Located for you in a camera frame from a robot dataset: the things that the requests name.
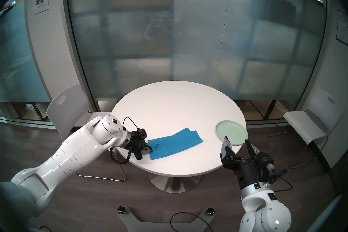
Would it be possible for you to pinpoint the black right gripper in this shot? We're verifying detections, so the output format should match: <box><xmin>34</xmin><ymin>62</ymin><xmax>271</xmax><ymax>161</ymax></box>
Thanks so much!
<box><xmin>219</xmin><ymin>136</ymin><xmax>263</xmax><ymax>190</ymax></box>

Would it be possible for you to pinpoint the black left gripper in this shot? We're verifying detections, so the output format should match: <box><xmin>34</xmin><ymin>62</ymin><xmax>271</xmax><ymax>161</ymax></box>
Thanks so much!
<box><xmin>128</xmin><ymin>136</ymin><xmax>156</xmax><ymax>161</ymax></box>

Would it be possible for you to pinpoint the blue microfiber napkin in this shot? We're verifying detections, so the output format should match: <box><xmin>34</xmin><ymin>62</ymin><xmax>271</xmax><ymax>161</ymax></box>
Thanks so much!
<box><xmin>148</xmin><ymin>128</ymin><xmax>203</xmax><ymax>161</ymax></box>

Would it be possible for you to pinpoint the pale green round plate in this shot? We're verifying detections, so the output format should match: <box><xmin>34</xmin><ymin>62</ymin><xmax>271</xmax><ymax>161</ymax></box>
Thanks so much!
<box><xmin>216</xmin><ymin>120</ymin><xmax>248</xmax><ymax>146</ymax></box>

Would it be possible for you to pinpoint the white chair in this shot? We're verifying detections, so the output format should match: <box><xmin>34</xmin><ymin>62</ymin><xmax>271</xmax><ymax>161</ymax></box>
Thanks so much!
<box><xmin>46</xmin><ymin>84</ymin><xmax>127</xmax><ymax>182</ymax></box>
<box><xmin>276</xmin><ymin>88</ymin><xmax>343</xmax><ymax>169</ymax></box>

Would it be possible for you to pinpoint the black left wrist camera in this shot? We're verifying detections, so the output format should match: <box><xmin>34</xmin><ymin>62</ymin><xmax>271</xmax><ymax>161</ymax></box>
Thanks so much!
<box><xmin>131</xmin><ymin>128</ymin><xmax>148</xmax><ymax>140</ymax></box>

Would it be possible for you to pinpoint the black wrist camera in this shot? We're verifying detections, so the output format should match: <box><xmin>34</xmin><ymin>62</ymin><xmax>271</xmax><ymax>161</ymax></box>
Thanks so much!
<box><xmin>131</xmin><ymin>128</ymin><xmax>148</xmax><ymax>140</ymax></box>
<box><xmin>256</xmin><ymin>152</ymin><xmax>276</xmax><ymax>174</ymax></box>

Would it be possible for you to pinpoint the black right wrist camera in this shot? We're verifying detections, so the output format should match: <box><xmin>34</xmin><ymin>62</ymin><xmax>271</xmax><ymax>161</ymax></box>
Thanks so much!
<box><xmin>256</xmin><ymin>152</ymin><xmax>276</xmax><ymax>174</ymax></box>

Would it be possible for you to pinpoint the black corrugated cable loop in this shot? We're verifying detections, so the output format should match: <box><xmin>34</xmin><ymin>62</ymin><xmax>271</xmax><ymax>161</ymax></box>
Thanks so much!
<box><xmin>110</xmin><ymin>147</ymin><xmax>134</xmax><ymax>165</ymax></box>

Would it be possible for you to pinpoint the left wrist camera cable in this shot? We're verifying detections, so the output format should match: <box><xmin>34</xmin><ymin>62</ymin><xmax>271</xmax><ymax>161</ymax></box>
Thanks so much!
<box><xmin>122</xmin><ymin>116</ymin><xmax>140</xmax><ymax>130</ymax></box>

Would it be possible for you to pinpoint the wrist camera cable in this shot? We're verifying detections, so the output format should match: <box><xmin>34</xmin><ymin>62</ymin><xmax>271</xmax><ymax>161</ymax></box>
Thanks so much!
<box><xmin>268</xmin><ymin>169</ymin><xmax>294</xmax><ymax>194</ymax></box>
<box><xmin>122</xmin><ymin>116</ymin><xmax>140</xmax><ymax>130</ymax></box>

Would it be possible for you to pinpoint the steel table pedestal base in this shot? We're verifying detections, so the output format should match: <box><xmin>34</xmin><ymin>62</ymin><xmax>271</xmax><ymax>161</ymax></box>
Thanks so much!
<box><xmin>148</xmin><ymin>173</ymin><xmax>202</xmax><ymax>194</ymax></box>

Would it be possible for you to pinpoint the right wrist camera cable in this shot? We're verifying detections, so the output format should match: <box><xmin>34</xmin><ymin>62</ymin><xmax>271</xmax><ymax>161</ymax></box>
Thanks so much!
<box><xmin>268</xmin><ymin>169</ymin><xmax>294</xmax><ymax>194</ymax></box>

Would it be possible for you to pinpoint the black floor cable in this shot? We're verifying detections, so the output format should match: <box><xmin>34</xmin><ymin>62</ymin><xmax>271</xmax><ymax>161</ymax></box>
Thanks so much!
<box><xmin>170</xmin><ymin>212</ymin><xmax>213</xmax><ymax>232</ymax></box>

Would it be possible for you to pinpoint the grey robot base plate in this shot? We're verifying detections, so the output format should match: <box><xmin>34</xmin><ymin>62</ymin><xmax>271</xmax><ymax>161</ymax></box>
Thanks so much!
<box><xmin>117</xmin><ymin>207</ymin><xmax>215</xmax><ymax>232</ymax></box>

